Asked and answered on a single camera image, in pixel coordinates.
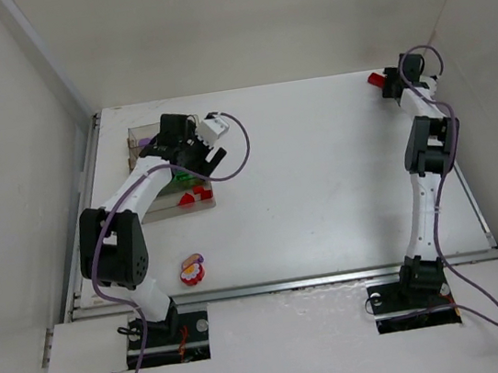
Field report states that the red square lego brick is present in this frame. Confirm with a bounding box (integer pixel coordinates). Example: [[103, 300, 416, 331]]
[[368, 73, 386, 88]]

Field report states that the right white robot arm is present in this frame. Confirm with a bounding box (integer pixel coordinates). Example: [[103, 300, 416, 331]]
[[380, 45, 459, 300]]

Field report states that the green L-shaped lego block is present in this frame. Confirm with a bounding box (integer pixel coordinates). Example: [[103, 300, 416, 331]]
[[174, 172, 193, 183]]

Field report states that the clear compartment organizer tray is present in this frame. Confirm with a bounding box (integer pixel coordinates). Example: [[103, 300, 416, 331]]
[[127, 122, 216, 224]]

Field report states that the small red lego piece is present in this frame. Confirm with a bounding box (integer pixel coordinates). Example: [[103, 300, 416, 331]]
[[178, 193, 196, 207]]

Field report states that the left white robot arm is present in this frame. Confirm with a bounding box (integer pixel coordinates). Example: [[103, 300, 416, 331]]
[[78, 113, 230, 323]]

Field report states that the purple round flower lego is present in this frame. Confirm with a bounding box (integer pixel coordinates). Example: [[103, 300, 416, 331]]
[[138, 138, 151, 147]]

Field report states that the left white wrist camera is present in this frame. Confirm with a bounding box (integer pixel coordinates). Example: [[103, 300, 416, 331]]
[[195, 112, 230, 148]]

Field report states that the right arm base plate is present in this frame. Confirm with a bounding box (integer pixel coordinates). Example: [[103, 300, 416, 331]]
[[365, 278, 462, 335]]

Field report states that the purple red flower lego stack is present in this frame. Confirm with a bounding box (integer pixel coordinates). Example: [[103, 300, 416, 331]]
[[179, 253, 206, 286]]

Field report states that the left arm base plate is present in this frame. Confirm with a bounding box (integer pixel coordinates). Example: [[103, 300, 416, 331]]
[[141, 308, 210, 368]]

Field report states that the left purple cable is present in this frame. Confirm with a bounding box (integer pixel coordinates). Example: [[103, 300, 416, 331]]
[[54, 107, 285, 373]]

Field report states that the aluminium front rail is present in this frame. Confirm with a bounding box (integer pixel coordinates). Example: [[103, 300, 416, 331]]
[[69, 248, 498, 322]]

